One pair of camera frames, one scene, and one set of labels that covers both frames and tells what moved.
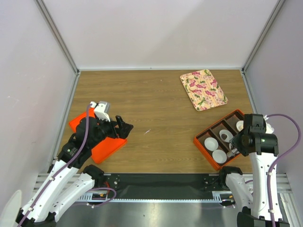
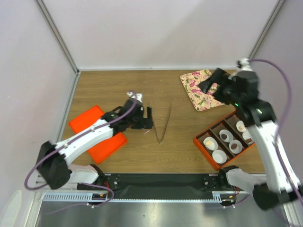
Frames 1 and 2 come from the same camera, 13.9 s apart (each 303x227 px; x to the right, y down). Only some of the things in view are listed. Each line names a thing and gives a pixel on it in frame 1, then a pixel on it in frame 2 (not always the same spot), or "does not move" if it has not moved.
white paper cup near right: x=219 y=156 does not move
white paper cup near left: x=211 y=144 does not move
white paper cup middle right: x=235 y=150 does not move
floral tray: x=204 y=91 does not move
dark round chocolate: x=224 y=136 does not move
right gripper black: x=236 y=140 → x=218 y=75
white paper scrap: x=147 y=131 does not move
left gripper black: x=125 y=127 → x=144 y=123
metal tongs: x=232 y=152 → x=159 y=141
